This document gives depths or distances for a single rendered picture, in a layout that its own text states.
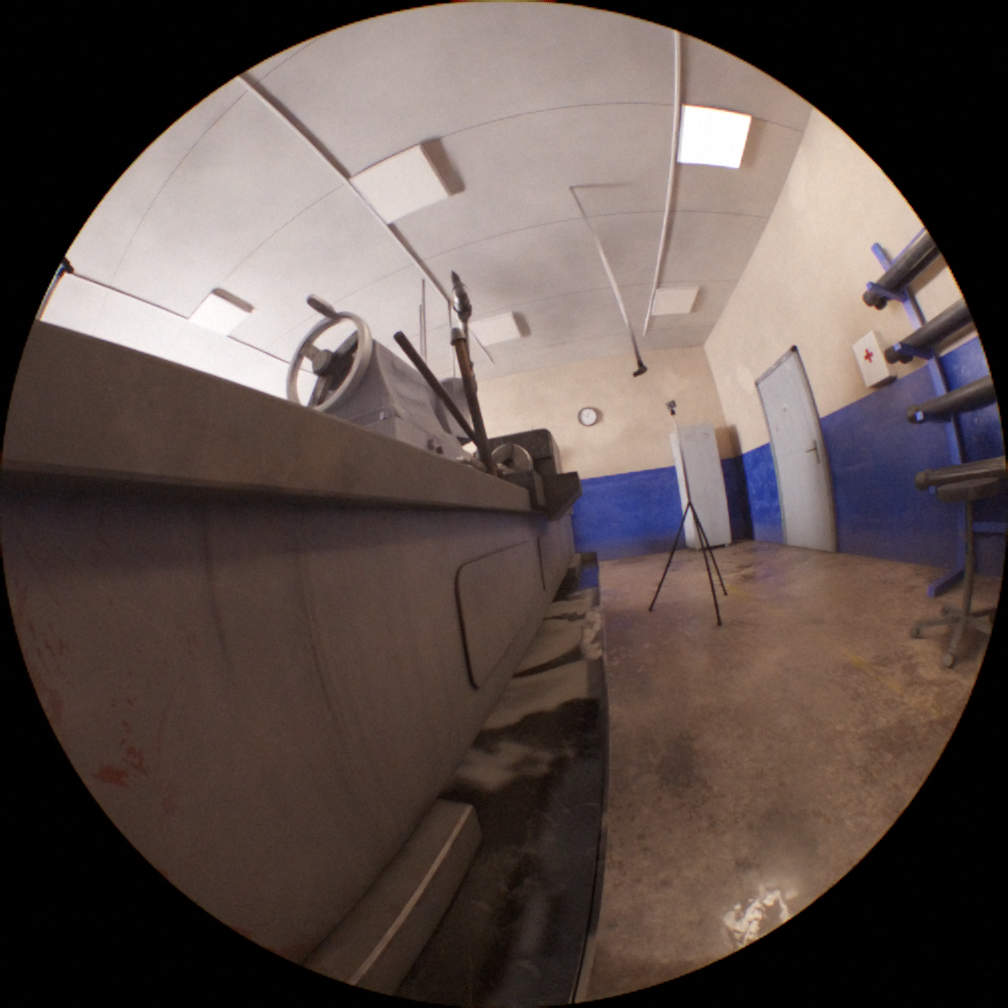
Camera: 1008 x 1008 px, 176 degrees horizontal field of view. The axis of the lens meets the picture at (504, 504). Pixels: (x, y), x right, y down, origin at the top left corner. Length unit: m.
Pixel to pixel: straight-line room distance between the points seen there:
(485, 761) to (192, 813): 0.42
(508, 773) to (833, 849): 0.75
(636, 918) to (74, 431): 0.87
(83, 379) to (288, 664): 0.18
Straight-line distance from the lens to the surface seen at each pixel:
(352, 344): 0.63
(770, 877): 0.87
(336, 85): 2.76
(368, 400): 0.65
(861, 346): 3.20
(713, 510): 5.11
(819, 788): 1.05
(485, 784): 0.49
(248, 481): 0.17
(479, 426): 0.60
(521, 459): 1.85
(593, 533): 5.29
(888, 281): 2.69
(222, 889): 0.24
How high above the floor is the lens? 0.75
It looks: 4 degrees up
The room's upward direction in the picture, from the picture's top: 7 degrees counter-clockwise
